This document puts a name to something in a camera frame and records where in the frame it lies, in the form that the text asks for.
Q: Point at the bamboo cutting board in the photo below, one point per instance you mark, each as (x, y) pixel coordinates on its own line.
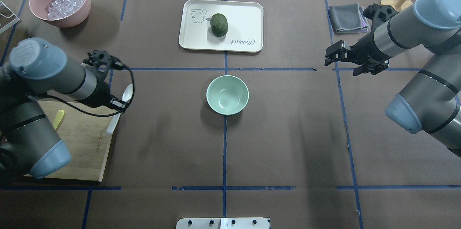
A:
(77, 150)

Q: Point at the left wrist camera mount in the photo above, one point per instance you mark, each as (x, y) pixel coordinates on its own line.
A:
(99, 58)

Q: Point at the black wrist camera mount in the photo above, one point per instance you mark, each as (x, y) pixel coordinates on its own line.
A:
(379, 14)

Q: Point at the white rabbit tray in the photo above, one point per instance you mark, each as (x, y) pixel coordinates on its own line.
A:
(245, 26)

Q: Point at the grey folded cloth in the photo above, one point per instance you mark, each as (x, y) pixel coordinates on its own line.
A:
(348, 18)

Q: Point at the green avocado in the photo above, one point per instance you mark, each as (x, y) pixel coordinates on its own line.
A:
(219, 25)

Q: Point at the white pedestal column base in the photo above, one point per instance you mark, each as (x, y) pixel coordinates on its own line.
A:
(224, 223)

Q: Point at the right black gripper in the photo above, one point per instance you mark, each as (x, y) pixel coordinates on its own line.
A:
(364, 51)

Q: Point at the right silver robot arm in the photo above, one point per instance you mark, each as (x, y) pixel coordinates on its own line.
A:
(427, 103)

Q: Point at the yellow plastic knife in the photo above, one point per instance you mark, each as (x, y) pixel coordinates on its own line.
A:
(58, 118)

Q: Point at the mint green bowl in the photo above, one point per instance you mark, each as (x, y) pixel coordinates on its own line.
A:
(227, 95)

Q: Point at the pink bowl with ice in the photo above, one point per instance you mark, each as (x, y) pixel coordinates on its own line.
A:
(61, 13)

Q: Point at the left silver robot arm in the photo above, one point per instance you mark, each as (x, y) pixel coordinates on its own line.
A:
(36, 67)

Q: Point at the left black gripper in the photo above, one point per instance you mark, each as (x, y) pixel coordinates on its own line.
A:
(101, 97)

